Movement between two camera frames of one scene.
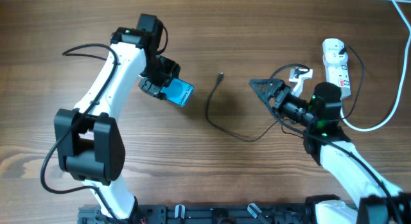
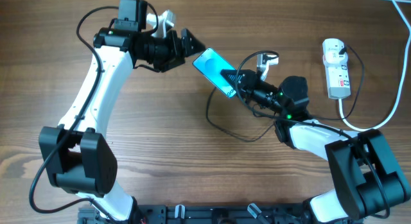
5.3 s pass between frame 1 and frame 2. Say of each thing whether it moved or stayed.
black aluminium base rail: stayed
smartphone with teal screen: moved
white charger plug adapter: stayed
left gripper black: moved
